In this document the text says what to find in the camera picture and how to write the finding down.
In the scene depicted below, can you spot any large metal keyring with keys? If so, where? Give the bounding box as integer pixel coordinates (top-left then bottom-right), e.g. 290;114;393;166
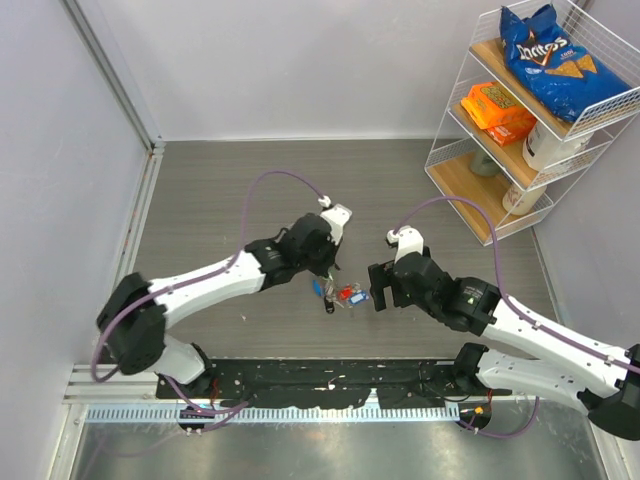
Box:
312;274;363;315

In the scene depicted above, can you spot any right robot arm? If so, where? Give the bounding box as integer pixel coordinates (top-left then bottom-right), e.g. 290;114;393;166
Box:
368;250;639;441

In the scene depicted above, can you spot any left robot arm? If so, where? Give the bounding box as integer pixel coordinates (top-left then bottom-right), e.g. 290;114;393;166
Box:
97;205;351;398

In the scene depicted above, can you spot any loose key with blue tag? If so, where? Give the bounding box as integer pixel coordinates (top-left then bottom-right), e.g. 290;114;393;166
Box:
347;290;370;318

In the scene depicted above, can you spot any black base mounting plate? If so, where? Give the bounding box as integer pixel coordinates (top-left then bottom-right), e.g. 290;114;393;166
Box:
179;359;489;410

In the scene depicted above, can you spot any cream bottle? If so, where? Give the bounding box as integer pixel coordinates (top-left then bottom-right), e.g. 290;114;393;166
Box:
502;183;546;216

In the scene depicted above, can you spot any grey cup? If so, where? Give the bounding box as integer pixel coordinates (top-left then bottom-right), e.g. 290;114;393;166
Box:
469;147;501;177

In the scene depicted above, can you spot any white plastic jug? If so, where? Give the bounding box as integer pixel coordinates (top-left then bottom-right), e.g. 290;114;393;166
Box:
522;121;593;172

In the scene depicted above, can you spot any orange snack box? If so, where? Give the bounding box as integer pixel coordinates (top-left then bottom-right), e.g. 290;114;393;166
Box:
460;82;537;147

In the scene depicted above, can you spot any blue Doritos chip bag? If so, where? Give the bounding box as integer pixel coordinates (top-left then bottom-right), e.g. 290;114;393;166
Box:
499;4;630;123

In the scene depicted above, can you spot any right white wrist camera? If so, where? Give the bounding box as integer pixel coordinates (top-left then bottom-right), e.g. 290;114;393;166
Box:
386;225;424;262

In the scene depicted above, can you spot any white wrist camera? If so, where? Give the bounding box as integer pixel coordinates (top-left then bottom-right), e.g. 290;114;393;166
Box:
386;225;424;262
318;196;353;245

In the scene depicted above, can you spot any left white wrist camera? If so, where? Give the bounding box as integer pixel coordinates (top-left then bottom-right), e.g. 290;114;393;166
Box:
318;196;353;245

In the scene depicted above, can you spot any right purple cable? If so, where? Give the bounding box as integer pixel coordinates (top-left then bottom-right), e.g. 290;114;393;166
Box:
392;195;640;440

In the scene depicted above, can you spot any purple cable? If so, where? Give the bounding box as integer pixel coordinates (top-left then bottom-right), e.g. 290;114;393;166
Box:
91;169;333;432
392;195;640;440

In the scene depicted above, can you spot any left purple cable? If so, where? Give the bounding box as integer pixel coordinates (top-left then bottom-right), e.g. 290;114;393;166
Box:
91;169;333;432

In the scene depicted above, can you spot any white wire shelf rack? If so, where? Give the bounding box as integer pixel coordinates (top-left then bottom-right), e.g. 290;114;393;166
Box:
425;1;639;245

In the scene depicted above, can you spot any aluminium frame rail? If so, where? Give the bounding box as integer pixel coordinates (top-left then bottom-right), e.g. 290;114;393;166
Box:
59;0;167;404

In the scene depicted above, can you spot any white slotted cable duct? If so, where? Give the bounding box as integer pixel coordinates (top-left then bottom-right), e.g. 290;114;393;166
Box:
85;401;460;424

